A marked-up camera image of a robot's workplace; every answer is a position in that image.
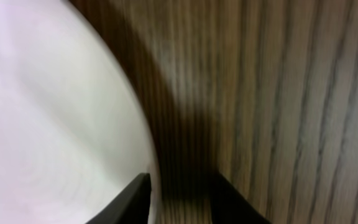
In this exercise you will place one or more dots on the pink plate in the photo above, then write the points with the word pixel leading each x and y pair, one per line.
pixel 72 132

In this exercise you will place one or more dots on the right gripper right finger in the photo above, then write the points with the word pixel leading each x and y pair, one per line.
pixel 229 206

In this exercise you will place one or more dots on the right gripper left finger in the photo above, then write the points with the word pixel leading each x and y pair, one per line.
pixel 131 206

